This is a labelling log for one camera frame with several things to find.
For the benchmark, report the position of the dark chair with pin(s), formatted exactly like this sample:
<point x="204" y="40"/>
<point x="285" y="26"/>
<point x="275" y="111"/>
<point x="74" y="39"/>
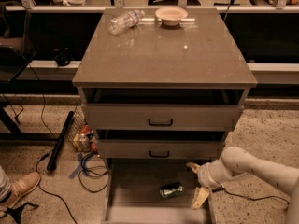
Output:
<point x="16" y="52"/>

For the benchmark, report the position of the grey middle drawer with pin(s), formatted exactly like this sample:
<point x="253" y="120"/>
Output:
<point x="204" y="145"/>

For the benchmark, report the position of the grey top drawer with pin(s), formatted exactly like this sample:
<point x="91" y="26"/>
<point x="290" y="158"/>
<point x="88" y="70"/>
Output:
<point x="215" y="110"/>

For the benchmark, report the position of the green soda can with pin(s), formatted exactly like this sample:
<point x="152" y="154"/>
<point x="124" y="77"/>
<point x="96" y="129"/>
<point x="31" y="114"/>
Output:
<point x="171" y="190"/>

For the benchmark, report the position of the black clamp device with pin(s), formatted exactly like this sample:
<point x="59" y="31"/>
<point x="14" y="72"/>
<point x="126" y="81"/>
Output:
<point x="62" y="58"/>

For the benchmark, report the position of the black tube on floor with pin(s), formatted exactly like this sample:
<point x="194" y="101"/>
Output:
<point x="51" y="166"/>

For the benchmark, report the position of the grey bottom drawer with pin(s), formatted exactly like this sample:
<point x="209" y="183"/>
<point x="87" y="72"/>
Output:
<point x="134" y="194"/>

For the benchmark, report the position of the white bowl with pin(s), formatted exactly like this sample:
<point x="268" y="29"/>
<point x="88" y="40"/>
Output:
<point x="171" y="16"/>

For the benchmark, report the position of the wire basket with items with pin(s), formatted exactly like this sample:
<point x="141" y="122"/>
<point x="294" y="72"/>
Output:
<point x="80" y="135"/>

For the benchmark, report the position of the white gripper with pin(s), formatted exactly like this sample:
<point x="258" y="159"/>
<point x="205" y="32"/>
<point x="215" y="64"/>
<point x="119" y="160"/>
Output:
<point x="204" y="175"/>

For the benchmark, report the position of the clear plastic water bottle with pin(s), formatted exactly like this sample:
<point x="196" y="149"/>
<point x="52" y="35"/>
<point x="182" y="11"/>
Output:
<point x="125" y="21"/>

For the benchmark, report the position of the tan shoe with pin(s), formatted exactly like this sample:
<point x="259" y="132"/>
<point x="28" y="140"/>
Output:
<point x="12" y="191"/>

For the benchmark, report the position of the grey drawer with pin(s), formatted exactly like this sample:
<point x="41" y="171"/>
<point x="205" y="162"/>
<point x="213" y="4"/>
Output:
<point x="215" y="110"/>
<point x="134" y="194"/>
<point x="204" y="145"/>

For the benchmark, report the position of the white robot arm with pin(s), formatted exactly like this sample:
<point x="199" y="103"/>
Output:
<point x="234" y="163"/>

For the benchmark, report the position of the grey drawer cabinet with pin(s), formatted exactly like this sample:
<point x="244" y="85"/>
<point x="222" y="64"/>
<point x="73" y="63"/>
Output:
<point x="198" y="54"/>

